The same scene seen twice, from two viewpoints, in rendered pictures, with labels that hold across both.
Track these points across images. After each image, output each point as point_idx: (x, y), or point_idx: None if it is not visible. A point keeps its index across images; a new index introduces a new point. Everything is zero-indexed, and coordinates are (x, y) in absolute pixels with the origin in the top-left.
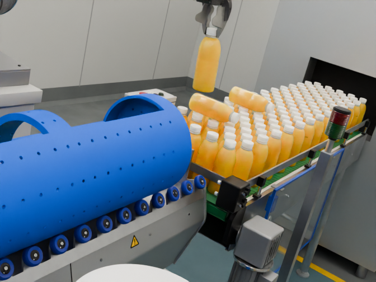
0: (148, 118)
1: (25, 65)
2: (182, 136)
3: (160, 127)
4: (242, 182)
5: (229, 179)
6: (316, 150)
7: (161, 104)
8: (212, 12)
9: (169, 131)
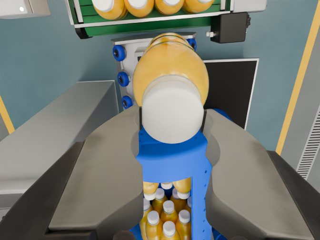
0: (198, 200)
1: (1, 211)
2: None
3: (207, 185)
4: (240, 21)
5: (226, 34)
6: None
7: (185, 175)
8: (140, 165)
9: (210, 173)
